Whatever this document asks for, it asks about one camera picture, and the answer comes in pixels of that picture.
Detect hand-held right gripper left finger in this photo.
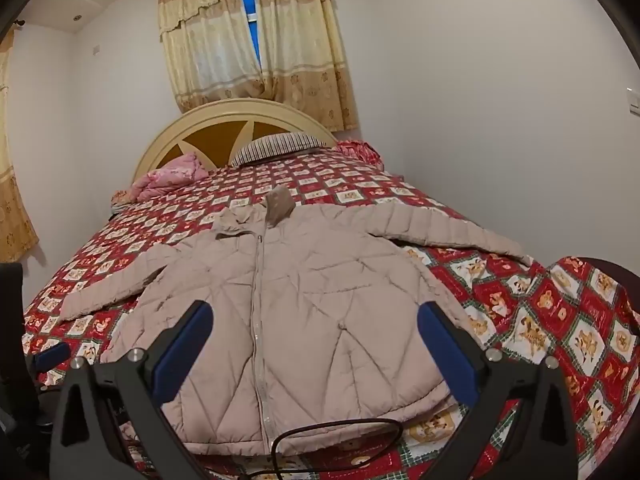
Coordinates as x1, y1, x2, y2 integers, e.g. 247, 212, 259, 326
50, 300, 216, 480

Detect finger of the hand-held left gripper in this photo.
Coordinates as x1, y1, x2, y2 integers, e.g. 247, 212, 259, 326
31, 343, 72, 373

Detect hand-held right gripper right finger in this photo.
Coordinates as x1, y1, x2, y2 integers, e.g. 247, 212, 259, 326
417, 300, 583, 480

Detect beige puffer jacket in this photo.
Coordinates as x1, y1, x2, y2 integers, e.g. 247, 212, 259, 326
60, 185, 533, 458

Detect red printed bear blanket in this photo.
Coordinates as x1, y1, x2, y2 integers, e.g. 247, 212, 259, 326
22, 152, 640, 480

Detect pink quilt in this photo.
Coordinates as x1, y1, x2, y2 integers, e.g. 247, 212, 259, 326
111, 154, 208, 206

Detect beige floral side curtain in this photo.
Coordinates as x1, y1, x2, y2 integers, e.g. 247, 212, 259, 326
0, 27, 40, 263

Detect cream arched bed headboard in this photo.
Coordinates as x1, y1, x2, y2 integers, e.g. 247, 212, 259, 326
131, 98, 338, 188

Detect striped pillow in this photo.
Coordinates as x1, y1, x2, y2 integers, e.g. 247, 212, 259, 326
230, 131, 328, 167

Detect red patterned cloth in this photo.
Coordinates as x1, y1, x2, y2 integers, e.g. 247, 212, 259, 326
332, 139, 385, 168

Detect window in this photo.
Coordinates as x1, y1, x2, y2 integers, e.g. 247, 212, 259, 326
241, 0, 262, 68

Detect black cable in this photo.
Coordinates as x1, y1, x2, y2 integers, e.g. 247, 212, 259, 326
270, 417, 403, 480

